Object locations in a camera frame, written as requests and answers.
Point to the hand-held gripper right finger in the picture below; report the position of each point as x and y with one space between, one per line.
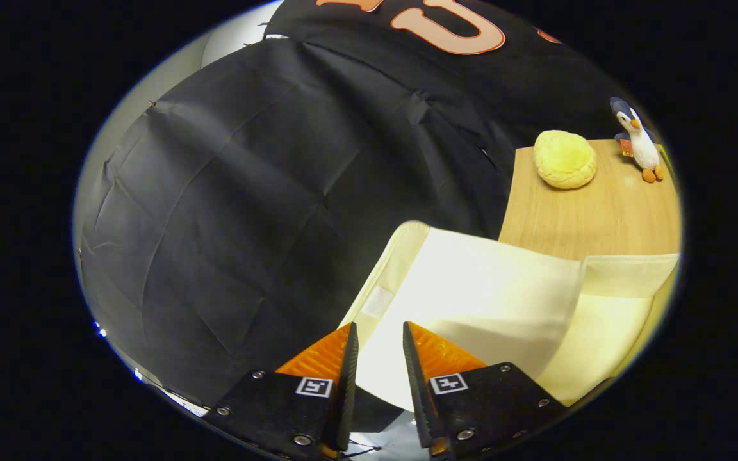
417 384

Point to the yellow bun plush toy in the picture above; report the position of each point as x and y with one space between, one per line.
564 160

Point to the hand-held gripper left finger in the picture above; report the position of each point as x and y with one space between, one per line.
345 384

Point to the black backdrop cloth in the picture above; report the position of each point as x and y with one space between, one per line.
247 192

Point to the cream fabric storage box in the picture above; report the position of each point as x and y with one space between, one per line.
491 288

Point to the penguin plush toy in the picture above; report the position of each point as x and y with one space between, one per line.
641 144

